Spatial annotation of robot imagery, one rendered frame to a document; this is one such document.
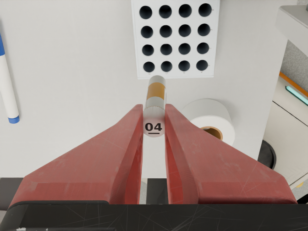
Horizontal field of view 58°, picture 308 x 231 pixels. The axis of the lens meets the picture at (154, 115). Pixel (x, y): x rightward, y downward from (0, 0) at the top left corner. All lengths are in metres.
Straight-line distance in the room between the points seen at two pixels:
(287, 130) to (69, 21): 0.89
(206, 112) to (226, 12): 0.11
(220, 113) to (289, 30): 0.14
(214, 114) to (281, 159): 0.85
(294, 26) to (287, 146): 0.92
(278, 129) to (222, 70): 0.74
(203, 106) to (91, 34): 0.16
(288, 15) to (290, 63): 1.03
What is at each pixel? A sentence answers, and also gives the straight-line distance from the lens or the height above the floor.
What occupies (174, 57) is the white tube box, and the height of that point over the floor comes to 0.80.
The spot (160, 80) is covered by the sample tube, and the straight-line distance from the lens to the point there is 0.16.
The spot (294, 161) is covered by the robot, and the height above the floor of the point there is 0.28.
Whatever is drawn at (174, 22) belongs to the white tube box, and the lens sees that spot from 0.29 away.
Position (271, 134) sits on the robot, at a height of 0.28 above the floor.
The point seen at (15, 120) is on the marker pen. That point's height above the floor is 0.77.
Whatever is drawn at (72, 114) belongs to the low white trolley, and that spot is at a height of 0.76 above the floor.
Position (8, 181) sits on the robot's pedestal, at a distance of 0.79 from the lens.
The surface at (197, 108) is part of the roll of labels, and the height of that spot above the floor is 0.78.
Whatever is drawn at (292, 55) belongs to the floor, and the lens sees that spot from 1.27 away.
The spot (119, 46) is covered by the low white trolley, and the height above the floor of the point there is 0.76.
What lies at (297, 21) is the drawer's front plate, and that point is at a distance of 0.24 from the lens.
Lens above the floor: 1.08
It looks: 56 degrees down
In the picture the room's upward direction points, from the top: 177 degrees counter-clockwise
